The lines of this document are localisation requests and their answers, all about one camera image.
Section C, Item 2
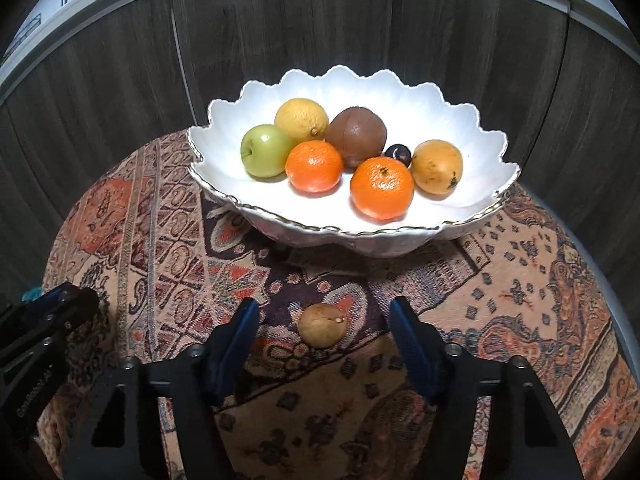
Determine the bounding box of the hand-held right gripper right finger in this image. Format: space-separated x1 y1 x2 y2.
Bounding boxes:
389 296 583 480

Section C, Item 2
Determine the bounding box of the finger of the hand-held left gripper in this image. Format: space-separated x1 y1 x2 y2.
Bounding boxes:
0 282 101 367

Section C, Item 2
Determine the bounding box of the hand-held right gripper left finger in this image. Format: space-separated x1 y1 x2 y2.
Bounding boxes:
62 297 261 480

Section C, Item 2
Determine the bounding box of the small brown fruit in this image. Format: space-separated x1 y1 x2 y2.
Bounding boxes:
297 303 347 348

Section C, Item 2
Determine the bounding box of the orange mandarin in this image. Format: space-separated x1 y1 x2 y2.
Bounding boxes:
350 156 416 221
285 140 345 195

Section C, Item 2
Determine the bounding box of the yellow spotted fruit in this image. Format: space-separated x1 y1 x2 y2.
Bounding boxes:
411 140 464 196

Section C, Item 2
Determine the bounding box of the dark purple plum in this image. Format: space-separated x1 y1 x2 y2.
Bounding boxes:
384 143 413 168

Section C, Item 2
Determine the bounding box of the green apple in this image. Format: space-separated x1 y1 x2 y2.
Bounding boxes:
240 124 297 179

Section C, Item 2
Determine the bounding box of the brown kiwi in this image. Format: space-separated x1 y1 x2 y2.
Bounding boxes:
325 106 388 170

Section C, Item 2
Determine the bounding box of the yellow lemon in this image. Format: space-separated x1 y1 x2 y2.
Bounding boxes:
274 98 331 146

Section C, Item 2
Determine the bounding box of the white scalloped bowl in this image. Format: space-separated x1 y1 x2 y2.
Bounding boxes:
187 64 521 260

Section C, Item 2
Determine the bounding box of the patterned tablecloth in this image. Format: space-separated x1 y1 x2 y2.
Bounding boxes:
37 127 640 480

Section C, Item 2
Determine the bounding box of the dark wooden cabinet door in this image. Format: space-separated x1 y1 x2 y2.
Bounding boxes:
0 0 201 286
517 17 640 291
397 0 573 171
170 0 403 128

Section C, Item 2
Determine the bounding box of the wire dish rack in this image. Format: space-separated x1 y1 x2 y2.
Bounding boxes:
12 10 43 43

